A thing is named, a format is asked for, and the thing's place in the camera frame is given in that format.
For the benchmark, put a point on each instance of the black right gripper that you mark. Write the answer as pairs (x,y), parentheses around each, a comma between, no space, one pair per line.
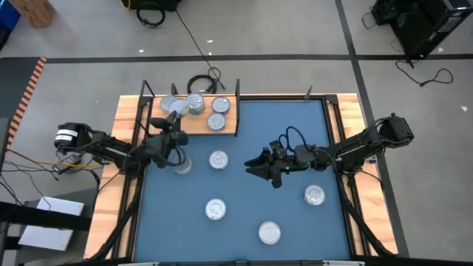
(284,162)

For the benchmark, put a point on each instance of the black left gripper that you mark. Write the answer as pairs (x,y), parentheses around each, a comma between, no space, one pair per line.
(164,147)

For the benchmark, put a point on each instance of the green white label tuna can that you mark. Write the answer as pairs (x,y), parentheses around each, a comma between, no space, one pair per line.
(180,107)
(165,102)

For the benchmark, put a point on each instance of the dark blue label tuna can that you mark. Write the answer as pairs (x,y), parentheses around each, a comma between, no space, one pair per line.
(216,122)
(220,104)
(314,195)
(218,160)

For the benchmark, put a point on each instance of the yellowfin tuna can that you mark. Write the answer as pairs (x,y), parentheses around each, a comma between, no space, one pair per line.
(215,209)
(185,168)

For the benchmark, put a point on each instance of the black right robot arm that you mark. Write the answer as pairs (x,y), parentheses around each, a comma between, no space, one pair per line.
(354,146)

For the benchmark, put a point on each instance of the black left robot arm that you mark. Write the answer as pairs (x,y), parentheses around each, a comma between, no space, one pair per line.
(107,149)

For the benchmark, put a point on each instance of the blue table mat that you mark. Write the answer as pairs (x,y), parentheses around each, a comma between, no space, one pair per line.
(240,122)

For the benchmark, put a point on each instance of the large green label tuna can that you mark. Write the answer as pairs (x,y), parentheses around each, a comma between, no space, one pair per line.
(269,232)

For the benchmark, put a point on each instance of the black mat with orange stripes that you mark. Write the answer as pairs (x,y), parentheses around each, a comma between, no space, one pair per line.
(15,85)

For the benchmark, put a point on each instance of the black beam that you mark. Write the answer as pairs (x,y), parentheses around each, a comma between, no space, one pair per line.
(44,218)

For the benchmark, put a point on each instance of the white flat box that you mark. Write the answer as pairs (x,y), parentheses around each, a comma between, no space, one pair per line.
(51,229)

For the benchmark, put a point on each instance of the blue plastic bin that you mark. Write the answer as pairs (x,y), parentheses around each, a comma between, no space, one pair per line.
(7,16)

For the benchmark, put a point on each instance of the black computer tower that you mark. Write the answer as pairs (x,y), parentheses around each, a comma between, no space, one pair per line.
(421,26)

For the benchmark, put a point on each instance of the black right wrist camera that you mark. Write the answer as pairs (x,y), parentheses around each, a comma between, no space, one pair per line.
(281,147)

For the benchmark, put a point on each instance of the wooden shelf with black frame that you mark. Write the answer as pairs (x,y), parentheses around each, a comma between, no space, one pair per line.
(199,127)

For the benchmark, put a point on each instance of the wooden table with black frame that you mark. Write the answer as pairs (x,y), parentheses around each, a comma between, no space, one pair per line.
(123,111)

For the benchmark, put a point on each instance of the white frame bracket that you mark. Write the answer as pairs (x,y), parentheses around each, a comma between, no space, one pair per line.
(138,264)
(343,263)

